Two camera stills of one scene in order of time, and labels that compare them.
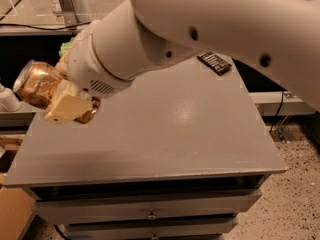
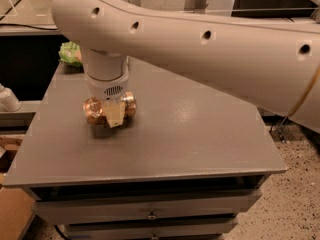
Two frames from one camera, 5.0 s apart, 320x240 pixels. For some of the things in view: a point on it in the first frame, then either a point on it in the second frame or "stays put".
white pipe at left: [9, 102] stays put
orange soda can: [35, 83] -> [95, 112]
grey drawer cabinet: [173, 158] stays put
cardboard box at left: [16, 209] stays put
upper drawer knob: [151, 215] stays put
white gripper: [87, 68] -> [107, 90]
